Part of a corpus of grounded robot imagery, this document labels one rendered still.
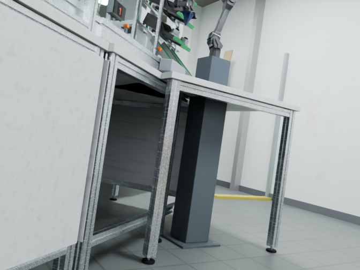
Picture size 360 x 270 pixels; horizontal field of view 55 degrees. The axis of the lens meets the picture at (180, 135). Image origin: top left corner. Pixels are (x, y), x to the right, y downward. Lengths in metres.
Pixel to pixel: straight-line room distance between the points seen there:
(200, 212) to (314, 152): 2.42
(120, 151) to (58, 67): 1.89
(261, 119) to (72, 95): 3.84
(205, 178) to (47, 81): 1.18
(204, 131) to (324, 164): 2.38
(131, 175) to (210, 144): 1.05
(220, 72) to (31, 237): 1.35
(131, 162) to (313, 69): 2.53
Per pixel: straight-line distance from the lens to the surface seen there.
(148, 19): 2.38
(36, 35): 0.97
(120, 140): 2.87
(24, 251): 1.07
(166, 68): 1.75
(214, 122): 1.94
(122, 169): 2.86
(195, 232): 1.98
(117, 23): 1.74
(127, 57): 1.31
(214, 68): 1.97
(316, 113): 4.22
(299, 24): 4.74
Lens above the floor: 0.55
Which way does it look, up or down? 1 degrees up
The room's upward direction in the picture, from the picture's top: 8 degrees clockwise
